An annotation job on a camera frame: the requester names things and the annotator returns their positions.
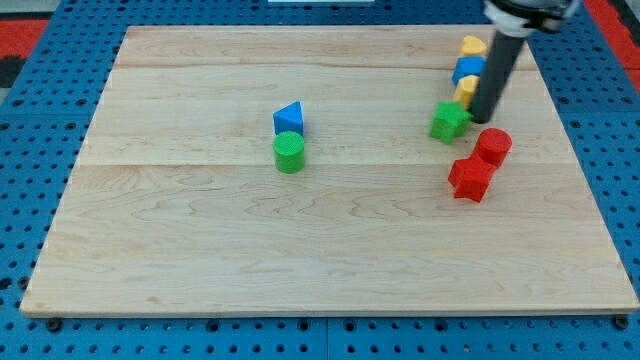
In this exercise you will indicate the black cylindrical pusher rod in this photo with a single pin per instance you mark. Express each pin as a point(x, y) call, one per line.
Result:
point(502, 57)

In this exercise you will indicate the blue triangle block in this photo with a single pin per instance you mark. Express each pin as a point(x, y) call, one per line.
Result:
point(289, 118)

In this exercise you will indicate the green cylinder block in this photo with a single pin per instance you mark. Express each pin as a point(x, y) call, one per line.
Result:
point(289, 152)

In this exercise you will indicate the yellow heart block upper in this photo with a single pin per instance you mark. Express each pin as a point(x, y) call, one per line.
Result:
point(472, 46)

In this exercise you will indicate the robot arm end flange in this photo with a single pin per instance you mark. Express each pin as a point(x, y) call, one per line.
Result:
point(519, 18)

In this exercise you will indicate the red star block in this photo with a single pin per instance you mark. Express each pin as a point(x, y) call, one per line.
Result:
point(471, 177)

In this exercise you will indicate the wooden board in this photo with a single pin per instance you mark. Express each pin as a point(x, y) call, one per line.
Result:
point(175, 208)

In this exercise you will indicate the green star block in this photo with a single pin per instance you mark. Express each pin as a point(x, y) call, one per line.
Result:
point(450, 120)

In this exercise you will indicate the yellow block lower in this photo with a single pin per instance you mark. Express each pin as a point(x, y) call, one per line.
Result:
point(465, 90)

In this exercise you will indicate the red cylinder block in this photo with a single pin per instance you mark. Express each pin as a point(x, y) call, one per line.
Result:
point(492, 146)

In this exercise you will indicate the blue cube block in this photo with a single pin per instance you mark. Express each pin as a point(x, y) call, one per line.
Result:
point(467, 65)

